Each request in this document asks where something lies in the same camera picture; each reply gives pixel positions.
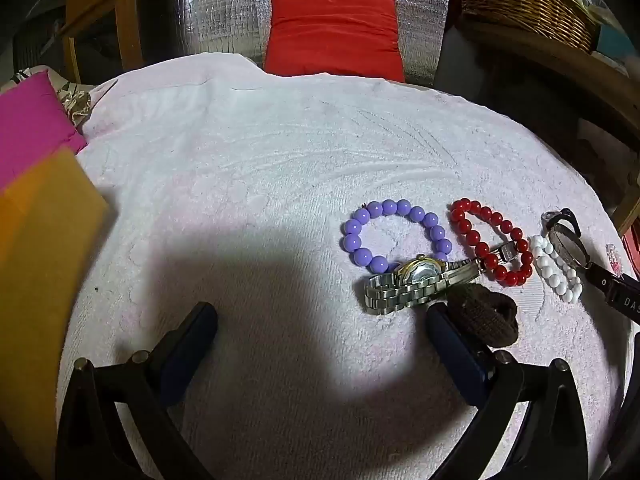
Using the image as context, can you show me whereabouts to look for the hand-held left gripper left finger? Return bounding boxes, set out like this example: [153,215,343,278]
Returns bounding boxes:
[55,302,218,480]

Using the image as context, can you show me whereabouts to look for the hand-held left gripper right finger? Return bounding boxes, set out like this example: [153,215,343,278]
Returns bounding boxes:
[425,302,591,480]

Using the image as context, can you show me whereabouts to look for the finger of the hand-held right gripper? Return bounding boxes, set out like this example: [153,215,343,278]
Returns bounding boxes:
[587,262,640,323]

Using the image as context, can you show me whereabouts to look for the brown knitted hair scrunchie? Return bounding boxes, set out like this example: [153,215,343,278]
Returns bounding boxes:
[445,282,521,348]

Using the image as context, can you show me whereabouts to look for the black strap wristwatch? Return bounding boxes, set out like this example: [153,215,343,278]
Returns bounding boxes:
[541,208,608,281]

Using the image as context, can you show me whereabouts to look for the silver metal wristwatch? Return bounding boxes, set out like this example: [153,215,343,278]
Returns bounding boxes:
[364,242,517,317]

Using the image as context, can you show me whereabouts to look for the white bead bracelet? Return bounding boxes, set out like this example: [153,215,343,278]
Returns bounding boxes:
[530,234,585,303]

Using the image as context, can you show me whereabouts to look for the red bead bracelet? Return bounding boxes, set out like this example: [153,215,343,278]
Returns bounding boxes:
[448,198,535,288]

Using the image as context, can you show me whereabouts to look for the purple bead bracelet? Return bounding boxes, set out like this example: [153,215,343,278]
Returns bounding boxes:
[341,199,453,273]

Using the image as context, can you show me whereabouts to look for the orange cushion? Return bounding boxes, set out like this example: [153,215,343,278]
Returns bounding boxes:
[0,149,111,476]

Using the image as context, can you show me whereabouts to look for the white pink terry towel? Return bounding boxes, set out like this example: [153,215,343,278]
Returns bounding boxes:
[55,52,633,480]

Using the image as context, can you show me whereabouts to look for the floral patterned cloth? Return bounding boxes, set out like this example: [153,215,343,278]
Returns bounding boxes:
[10,67,93,126]

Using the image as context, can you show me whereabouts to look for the magenta cushion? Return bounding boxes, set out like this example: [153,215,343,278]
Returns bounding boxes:
[0,71,88,193]

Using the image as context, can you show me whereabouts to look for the wicker basket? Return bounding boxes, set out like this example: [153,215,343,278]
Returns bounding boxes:
[457,0,601,53]

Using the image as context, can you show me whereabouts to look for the wooden chair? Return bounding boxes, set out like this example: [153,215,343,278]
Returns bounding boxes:
[65,0,176,86]

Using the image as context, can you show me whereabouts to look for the silver foil insulation mat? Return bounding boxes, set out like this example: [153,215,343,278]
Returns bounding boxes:
[175,0,456,86]

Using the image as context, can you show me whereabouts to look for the red cushion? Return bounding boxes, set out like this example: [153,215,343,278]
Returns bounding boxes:
[263,0,406,83]

